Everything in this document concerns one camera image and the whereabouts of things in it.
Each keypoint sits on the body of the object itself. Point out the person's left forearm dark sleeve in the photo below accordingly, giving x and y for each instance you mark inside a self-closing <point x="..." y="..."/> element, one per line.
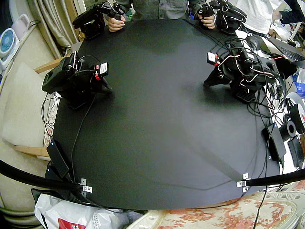
<point x="196" y="4"/>

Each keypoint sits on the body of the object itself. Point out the black follower arm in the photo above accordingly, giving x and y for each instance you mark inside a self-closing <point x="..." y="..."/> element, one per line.
<point x="252" y="71"/>
<point x="60" y="82"/>

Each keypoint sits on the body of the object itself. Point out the person's left hand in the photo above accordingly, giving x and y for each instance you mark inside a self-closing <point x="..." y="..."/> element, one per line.
<point x="207" y="23"/>

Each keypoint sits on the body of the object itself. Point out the person's right hand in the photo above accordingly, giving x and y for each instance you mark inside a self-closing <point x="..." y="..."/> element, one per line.
<point x="114" y="24"/>

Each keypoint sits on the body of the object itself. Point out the beige curtain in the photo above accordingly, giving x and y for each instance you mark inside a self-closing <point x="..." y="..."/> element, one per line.
<point x="53" y="22"/>

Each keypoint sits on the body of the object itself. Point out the black laptop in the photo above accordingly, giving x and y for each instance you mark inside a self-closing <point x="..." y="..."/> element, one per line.
<point x="287" y="50"/>

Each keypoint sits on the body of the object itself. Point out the blue tissue box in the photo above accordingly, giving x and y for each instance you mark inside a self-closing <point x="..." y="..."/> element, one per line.
<point x="300" y="83"/>

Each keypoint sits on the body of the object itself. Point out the white round spool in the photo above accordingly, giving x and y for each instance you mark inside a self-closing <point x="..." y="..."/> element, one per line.
<point x="297" y="107"/>

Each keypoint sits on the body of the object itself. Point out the black power adapter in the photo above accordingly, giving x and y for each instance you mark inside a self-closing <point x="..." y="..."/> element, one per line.
<point x="57" y="159"/>
<point x="296" y="152"/>
<point x="275" y="143"/>

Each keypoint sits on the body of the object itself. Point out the black tape roll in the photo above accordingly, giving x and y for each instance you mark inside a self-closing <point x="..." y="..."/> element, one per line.
<point x="289" y="128"/>

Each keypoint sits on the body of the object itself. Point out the person's grey shirt torso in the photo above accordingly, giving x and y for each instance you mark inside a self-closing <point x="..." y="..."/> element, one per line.
<point x="159" y="8"/>

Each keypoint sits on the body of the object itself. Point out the cream chair cushion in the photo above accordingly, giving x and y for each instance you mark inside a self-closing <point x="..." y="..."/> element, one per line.
<point x="22" y="107"/>

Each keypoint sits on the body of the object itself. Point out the pink white plastic appliance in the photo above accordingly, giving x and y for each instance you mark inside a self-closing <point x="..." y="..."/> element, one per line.
<point x="21" y="25"/>

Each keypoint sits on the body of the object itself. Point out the small blue white fan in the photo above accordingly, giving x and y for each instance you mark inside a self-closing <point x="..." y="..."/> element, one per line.
<point x="7" y="44"/>

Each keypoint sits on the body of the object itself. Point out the floral pink cream rug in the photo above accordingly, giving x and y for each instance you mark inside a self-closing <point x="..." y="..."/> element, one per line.
<point x="226" y="212"/>

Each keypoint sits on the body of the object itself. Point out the white plastic bag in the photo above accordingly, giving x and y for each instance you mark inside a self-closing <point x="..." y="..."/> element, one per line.
<point x="64" y="213"/>

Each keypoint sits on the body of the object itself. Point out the wooden chair frame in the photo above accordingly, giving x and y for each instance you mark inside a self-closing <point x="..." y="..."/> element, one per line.
<point x="35" y="152"/>

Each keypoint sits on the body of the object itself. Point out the silver metal bracket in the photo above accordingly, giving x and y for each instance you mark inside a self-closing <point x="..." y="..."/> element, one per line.
<point x="87" y="189"/>
<point x="84" y="181"/>
<point x="245" y="189"/>
<point x="246" y="176"/>
<point x="241" y="184"/>

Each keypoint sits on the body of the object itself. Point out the black camera stand bar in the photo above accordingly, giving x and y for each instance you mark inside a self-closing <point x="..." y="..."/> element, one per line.
<point x="276" y="178"/>
<point x="35" y="180"/>

